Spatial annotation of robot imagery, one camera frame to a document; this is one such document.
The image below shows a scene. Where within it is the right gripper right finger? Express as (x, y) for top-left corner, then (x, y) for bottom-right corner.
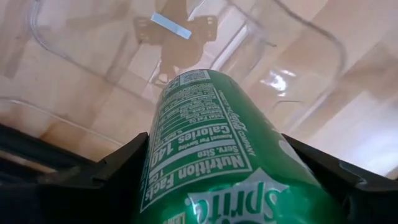
(280, 133), (398, 224)

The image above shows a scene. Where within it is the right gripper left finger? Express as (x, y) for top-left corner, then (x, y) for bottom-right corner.
(0, 124), (150, 224)

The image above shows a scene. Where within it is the green Sprite can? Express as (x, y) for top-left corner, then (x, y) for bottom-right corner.
(133, 68), (346, 224)

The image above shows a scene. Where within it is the clear plastic bin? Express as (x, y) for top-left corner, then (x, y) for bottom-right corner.
(0, 0), (348, 162)

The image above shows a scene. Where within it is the pale blue sticker strip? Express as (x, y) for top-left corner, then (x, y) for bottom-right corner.
(150, 11), (193, 40)

